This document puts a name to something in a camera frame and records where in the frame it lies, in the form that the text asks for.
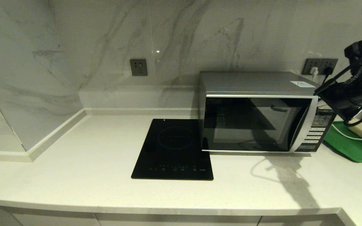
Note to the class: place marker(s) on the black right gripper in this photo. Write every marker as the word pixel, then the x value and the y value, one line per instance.
pixel 353 84

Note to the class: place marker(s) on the silver microwave oven body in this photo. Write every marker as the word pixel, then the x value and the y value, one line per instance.
pixel 247 81

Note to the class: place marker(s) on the white label sticker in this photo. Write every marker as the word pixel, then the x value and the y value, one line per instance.
pixel 302 84

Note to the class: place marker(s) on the green plastic tray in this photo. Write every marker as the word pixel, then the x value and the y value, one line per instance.
pixel 347 147

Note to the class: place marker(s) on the black induction cooktop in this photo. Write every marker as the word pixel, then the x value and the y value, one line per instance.
pixel 171 150

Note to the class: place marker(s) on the grey double wall socket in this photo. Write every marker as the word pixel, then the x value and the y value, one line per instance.
pixel 320 62

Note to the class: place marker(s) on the grey single wall socket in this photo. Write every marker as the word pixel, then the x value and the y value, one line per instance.
pixel 138 67

